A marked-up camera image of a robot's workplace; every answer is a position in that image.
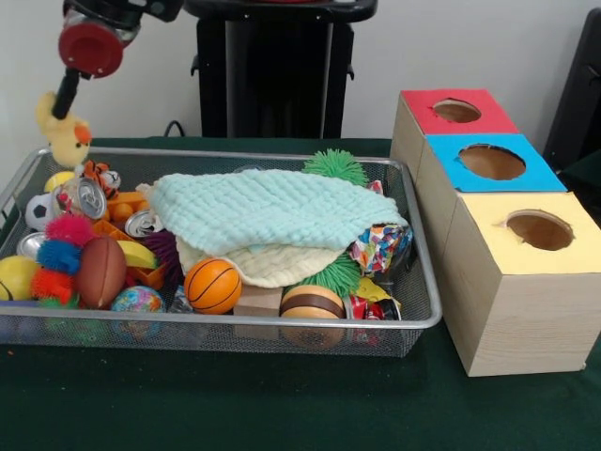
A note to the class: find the colourful patterned wrapper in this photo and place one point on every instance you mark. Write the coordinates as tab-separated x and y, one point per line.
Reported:
380	246

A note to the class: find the metal mesh bin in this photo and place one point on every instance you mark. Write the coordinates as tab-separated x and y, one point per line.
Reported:
188	338

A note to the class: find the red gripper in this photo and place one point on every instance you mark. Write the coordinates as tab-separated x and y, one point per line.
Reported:
91	49

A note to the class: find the black furniture frame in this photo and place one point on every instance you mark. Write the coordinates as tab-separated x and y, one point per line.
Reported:
580	94

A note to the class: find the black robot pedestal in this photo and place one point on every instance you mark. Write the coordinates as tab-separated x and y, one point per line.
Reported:
277	70

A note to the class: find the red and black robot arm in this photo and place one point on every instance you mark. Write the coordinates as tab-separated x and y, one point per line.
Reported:
127	9

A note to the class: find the globe print ball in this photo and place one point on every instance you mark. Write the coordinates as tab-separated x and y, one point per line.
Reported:
138	300

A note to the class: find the brown toy football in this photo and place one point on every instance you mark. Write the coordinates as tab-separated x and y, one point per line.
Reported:
101	272

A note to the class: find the mint green waffle cloth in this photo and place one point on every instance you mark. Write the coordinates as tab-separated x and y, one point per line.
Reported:
272	211

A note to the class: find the dark green side tablecloth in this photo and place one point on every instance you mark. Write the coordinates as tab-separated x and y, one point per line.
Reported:
587	174

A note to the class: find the yellow smiley ball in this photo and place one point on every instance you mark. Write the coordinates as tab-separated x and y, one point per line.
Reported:
14	277

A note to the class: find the toy hamburger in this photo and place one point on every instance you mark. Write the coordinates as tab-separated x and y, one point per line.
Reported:
312	303

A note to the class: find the orange toy basketball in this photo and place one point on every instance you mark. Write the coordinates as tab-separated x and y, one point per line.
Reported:
212	285

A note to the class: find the green spiky ball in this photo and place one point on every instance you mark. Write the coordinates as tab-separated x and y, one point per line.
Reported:
335	166

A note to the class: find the yellow plush duck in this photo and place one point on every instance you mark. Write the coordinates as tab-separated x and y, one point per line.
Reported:
66	141

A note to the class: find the orange striped plush tiger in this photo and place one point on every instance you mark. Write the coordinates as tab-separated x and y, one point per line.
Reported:
101	176

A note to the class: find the cream waffle cloth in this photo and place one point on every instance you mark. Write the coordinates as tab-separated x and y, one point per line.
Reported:
282	268

